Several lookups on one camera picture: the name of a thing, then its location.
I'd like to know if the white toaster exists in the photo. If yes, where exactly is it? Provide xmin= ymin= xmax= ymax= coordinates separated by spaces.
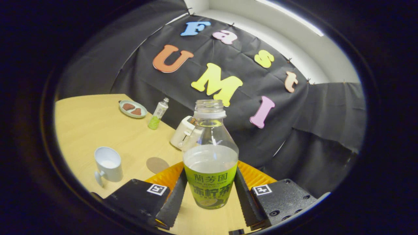
xmin=170 ymin=116 xmax=203 ymax=152

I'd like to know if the wooden table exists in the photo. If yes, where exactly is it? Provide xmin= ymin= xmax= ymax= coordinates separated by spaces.
xmin=54 ymin=94 xmax=258 ymax=235

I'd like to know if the pale green plate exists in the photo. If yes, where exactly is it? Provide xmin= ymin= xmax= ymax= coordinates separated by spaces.
xmin=119 ymin=100 xmax=148 ymax=119

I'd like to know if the ceiling light panel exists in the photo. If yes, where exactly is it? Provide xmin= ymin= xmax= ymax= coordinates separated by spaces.
xmin=255 ymin=0 xmax=324 ymax=37

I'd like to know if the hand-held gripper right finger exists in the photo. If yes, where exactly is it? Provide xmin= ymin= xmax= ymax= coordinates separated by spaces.
xmin=233 ymin=161 xmax=318 ymax=229

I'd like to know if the slim green drink bottle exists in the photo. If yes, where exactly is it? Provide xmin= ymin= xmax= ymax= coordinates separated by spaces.
xmin=148 ymin=97 xmax=169 ymax=130

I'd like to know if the round brown coaster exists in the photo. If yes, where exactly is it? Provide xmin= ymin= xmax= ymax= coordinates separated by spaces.
xmin=146 ymin=157 xmax=170 ymax=174

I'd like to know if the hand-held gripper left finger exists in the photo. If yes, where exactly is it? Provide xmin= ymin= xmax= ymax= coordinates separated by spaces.
xmin=104 ymin=162 xmax=188 ymax=229

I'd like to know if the green label juice bottle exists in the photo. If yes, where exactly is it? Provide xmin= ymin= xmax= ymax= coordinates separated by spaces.
xmin=183 ymin=100 xmax=239 ymax=210

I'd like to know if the black backdrop cloth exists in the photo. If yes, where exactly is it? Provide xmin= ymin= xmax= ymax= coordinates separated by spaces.
xmin=57 ymin=0 xmax=366 ymax=199

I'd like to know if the white cup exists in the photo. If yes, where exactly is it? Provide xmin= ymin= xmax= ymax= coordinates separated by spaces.
xmin=94 ymin=147 xmax=123 ymax=188

